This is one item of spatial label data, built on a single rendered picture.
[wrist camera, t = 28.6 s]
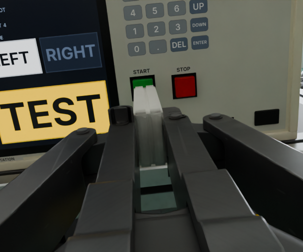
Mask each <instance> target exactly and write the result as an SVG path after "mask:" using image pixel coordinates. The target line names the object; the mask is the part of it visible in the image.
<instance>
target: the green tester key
mask: <svg viewBox="0 0 303 252"><path fill-rule="evenodd" d="M132 83H133V92H134V89H135V88H136V87H140V86H142V87H143V88H146V86H150V85H153V79H152V78H141V79H134V80H133V81H132Z"/></svg>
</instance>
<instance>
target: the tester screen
mask: <svg viewBox="0 0 303 252"><path fill-rule="evenodd" d="M94 32H97V37H98V44H99V51H100V57H101V64H102V67H96V68H87V69H77V70H67V71H58V72H48V73H38V74H29V75H19V76H9V77H0V92H1V91H10V90H20V89H29V88H39V87H49V86H58V85H68V84H77V83H87V82H96V81H105V84H106V91H107V98H108V105H109V108H111V100H110V93H109V86H108V79H107V72H106V65H105V58H104V51H103V44H102V37H101V30H100V23H99V16H98V9H97V2H96V0H0V42H6V41H15V40H25V39H35V38H45V37H55V36H65V35H75V34H85V33H94ZM62 139H64V137H62V138H52V139H43V140H34V141H25V142H15V143H6V144H2V140H1V136H0V150H5V149H14V148H23V147H32V146H42V145H51V144H57V143H59V142H60V141H61V140H62Z"/></svg>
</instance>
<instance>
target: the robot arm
mask: <svg viewBox="0 0 303 252"><path fill-rule="evenodd" d="M107 111H108V118H109V129H108V132H106V133H103V134H99V135H97V132H96V129H94V128H87V127H81V128H78V129H77V130H74V131H72V132H71V133H70V134H68V135H67V136H66V137H65V138H63V139H62V140H61V141H60V142H59V143H57V144H56V145H55V146H54V147H52V148H51V149H50V150H49V151H47V152H46V153H45V154H44V155H43V156H41V157H40V158H39V159H38V160H36V161H35V162H34V163H33V164H31V165H30V166H29V167H28V168H27V169H25V170H24V171H23V172H22V173H20V174H19V175H18V176H17V177H16V178H14V179H13V180H12V181H11V182H9V183H8V184H7V185H6V186H4V187H3V188H2V189H1V190H0V252H53V251H54V249H55V248H56V246H57V245H58V244H59V242H60V241H61V239H62V238H63V236H64V235H65V233H66V232H67V230H68V229H69V227H70V226H71V224H72V223H73V221H74V220H75V219H76V217H77V216H78V214H79V213H80V214H79V217H78V221H77V224H76V228H75V231H74V234H73V236H71V237H68V239H67V241H66V242H65V243H64V244H63V245H62V246H60V247H59V248H58V249H57V250H55V251H54V252H303V152H301V151H299V150H297V149H295V148H293V147H291V146H289V145H287V144H284V143H282V142H280V141H278V140H276V139H274V138H272V137H270V136H268V135H266V134H264V133H262V132H260V131H258V130H256V129H254V128H252V127H250V126H248V125H246V124H244V123H242V122H240V121H238V120H236V119H234V118H232V117H230V116H227V115H225V114H220V113H212V114H209V115H206V116H204V117H203V118H202V120H203V123H192V122H191V121H190V119H189V117H188V116H187V115H185V114H182V112H181V110H180V109H179V108H177V107H175V106H174V107H165V108H162V107H161V103H160V100H159V97H158V94H157V91H156V88H155V86H154V85H146V87H143V86H136V87H135V88H134V94H133V107H132V106H130V105H119V106H114V107H111V108H109V109H108V110H107ZM166 163H167V170H168V177H170V180H171V184H172V189H173V193H174V198H175V202H176V207H177V210H173V211H169V212H166V213H142V210H141V184H140V166H141V167H151V165H152V164H155V166H161V165H166ZM251 208H252V209H253V210H254V211H255V212H256V213H257V214H258V215H255V214H254V212H253V211H252V209H251Z"/></svg>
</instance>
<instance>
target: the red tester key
mask: <svg viewBox="0 0 303 252"><path fill-rule="evenodd" d="M174 86H175V96H176V97H177V98H182V97H191V96H195V95H196V88H195V77H194V76H193V75H191V76H181V77H175V78H174Z"/></svg>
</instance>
